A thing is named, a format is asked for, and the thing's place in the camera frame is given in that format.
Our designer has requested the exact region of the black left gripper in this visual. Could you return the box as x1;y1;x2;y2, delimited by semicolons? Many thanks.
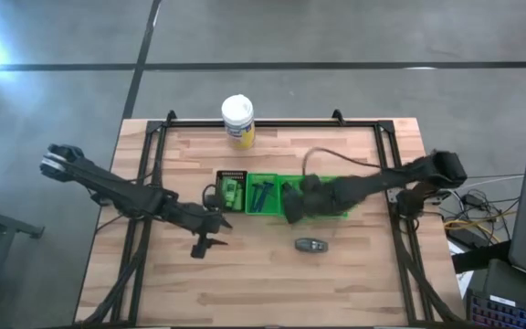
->
174;203;234;260

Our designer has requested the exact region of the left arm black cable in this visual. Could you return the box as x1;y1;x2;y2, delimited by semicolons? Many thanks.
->
202;182;221;209

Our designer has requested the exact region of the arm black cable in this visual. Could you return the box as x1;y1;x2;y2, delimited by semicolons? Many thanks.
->
302;146;383;177
202;182;221;209

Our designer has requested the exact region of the yellow cable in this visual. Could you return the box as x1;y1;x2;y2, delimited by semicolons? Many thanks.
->
443;209;519;231

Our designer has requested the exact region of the white-lidded wipes canister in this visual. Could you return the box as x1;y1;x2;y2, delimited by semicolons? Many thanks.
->
220;93;256;151

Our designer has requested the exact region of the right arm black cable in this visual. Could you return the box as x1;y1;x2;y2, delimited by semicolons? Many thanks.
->
302;146;383;177

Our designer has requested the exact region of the black strap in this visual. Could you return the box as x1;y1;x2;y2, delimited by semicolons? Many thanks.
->
451;240;511;274

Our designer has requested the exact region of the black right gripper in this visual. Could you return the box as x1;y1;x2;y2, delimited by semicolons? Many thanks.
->
282;174;351;225

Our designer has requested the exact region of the black aluminium table frame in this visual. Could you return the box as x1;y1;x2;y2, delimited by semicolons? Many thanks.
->
75;109;466;329

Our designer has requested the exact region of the white paper sheet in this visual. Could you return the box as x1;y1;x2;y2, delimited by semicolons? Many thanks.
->
447;238;474;298

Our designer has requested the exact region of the black keyboard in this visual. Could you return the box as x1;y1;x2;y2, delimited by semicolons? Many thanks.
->
466;289;526;329

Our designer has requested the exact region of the black plastic tray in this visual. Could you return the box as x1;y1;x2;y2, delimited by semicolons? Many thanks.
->
214;170;248;214

